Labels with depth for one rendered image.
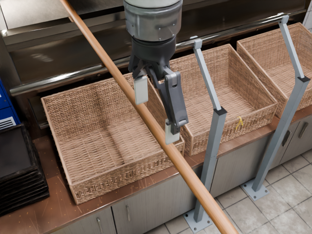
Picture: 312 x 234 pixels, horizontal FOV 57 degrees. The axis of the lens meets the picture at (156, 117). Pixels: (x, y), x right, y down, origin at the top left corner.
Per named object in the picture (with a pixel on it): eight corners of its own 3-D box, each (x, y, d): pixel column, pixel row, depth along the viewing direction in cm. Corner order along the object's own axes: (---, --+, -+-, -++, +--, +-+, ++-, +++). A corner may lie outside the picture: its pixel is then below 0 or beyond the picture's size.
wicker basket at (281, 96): (227, 76, 198) (235, 40, 179) (287, 55, 217) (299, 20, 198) (279, 120, 168) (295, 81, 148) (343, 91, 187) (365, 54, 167)
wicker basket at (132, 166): (52, 134, 159) (38, 96, 140) (145, 105, 177) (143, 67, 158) (75, 207, 128) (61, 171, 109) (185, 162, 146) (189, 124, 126)
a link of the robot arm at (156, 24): (139, 15, 39) (141, 52, 43) (194, 0, 42) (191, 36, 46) (113, -9, 45) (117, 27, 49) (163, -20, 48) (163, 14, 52)
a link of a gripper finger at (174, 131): (178, 110, 52) (186, 120, 51) (177, 129, 56) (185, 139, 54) (170, 113, 52) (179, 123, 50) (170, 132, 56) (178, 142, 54)
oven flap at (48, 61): (24, 88, 134) (6, 45, 125) (300, 11, 194) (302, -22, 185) (24, 90, 131) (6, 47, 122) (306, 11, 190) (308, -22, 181)
